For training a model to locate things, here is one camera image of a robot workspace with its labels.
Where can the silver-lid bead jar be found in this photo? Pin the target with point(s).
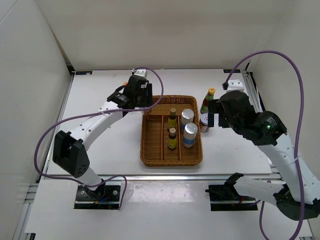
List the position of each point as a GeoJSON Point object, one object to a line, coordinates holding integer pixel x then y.
{"type": "Point", "coordinates": [189, 135]}
{"type": "Point", "coordinates": [187, 116]}

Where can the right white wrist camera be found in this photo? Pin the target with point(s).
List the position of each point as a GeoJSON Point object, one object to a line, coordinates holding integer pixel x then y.
{"type": "Point", "coordinates": [233, 85]}

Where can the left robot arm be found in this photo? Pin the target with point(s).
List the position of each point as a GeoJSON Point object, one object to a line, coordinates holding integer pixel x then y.
{"type": "Point", "coordinates": [70, 148]}

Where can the wicker divided tray basket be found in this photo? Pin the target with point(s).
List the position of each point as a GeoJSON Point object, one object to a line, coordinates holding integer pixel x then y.
{"type": "Point", "coordinates": [154, 150]}

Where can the aluminium front rail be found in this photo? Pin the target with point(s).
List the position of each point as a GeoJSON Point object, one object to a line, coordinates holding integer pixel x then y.
{"type": "Point", "coordinates": [32, 189]}

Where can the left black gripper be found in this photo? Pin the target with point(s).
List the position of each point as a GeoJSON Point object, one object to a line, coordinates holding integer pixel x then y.
{"type": "Point", "coordinates": [147, 99]}

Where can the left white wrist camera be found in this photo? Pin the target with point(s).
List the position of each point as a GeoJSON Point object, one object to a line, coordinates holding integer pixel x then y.
{"type": "Point", "coordinates": [141, 72]}

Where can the right white-lid brown jar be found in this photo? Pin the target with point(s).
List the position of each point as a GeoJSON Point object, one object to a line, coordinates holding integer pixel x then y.
{"type": "Point", "coordinates": [203, 122]}

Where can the small yellow bottle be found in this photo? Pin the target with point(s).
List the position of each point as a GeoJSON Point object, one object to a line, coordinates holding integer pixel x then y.
{"type": "Point", "coordinates": [172, 119]}
{"type": "Point", "coordinates": [172, 139]}

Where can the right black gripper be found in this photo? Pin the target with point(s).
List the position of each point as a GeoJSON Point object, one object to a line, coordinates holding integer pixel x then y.
{"type": "Point", "coordinates": [213, 108]}

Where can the right black table label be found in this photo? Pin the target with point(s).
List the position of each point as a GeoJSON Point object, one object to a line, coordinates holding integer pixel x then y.
{"type": "Point", "coordinates": [227, 71]}

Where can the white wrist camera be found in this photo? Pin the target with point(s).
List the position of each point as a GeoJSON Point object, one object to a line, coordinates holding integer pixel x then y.
{"type": "Point", "coordinates": [141, 72]}
{"type": "Point", "coordinates": [233, 85]}

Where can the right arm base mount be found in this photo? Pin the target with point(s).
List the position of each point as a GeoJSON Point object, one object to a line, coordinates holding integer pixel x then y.
{"type": "Point", "coordinates": [223, 197]}

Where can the right red sauce bottle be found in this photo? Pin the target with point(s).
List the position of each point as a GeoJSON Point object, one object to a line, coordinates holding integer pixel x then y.
{"type": "Point", "coordinates": [205, 102]}

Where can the black table label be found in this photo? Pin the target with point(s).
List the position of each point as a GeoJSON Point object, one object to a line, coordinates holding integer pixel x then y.
{"type": "Point", "coordinates": [84, 73]}
{"type": "Point", "coordinates": [227, 71]}

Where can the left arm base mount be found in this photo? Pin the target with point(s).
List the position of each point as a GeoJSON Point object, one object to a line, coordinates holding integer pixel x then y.
{"type": "Point", "coordinates": [105, 197]}

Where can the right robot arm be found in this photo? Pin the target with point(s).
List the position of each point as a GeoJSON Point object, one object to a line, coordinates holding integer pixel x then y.
{"type": "Point", "coordinates": [299, 197]}

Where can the left black table label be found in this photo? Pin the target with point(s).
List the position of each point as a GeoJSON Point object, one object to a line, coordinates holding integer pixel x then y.
{"type": "Point", "coordinates": [84, 73]}

